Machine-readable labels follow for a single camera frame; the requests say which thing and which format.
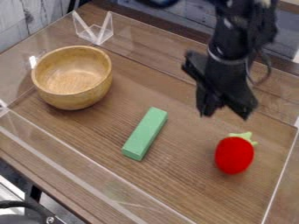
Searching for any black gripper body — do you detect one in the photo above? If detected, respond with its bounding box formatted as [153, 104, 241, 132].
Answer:
[182, 46, 260, 112]

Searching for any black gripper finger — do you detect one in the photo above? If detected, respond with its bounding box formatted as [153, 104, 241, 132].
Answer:
[197, 84, 225, 117]
[230, 99, 258, 120]

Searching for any red plush strawberry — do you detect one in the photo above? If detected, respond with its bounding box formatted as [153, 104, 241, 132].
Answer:
[216, 131, 258, 175]

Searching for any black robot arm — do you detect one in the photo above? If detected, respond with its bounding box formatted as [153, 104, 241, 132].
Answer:
[182, 0, 278, 119]

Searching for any green rectangular block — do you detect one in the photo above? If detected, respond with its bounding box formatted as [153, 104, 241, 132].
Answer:
[122, 107, 169, 161]

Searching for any clear acrylic corner stand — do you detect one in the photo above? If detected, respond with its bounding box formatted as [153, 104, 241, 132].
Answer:
[71, 11, 114, 46]

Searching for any wooden bowl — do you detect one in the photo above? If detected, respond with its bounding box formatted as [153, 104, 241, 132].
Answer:
[33, 45, 113, 110]

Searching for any clear acrylic front barrier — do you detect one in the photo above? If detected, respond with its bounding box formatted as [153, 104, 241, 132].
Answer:
[0, 105, 196, 224]

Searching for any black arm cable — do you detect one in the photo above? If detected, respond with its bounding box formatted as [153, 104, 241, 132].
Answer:
[246, 49, 274, 86]

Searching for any black metal table frame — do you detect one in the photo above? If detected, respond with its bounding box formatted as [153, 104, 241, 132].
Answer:
[0, 183, 69, 224]

